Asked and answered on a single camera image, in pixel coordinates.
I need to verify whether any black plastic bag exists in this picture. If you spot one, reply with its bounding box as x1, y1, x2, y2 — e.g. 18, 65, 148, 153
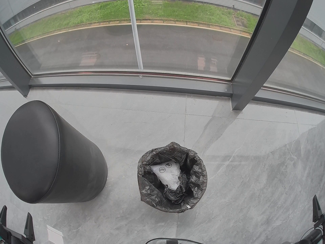
137, 141, 208, 213

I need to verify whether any clear printed wrapper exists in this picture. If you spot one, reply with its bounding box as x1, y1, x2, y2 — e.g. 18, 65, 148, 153
150, 162, 184, 190

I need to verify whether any window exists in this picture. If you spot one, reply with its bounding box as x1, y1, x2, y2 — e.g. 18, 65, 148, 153
0, 0, 325, 111

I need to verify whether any dark grey round chair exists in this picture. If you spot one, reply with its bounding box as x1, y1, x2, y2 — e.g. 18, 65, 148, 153
1, 100, 108, 204

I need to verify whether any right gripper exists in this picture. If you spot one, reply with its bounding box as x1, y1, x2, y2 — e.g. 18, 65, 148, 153
296, 195, 325, 244

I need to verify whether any black cable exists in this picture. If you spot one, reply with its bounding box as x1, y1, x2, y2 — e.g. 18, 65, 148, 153
147, 237, 204, 244

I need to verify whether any black plastic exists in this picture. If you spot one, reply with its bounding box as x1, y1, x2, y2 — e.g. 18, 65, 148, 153
162, 185, 187, 204

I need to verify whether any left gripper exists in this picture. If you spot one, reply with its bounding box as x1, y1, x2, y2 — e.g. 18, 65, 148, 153
0, 205, 35, 244

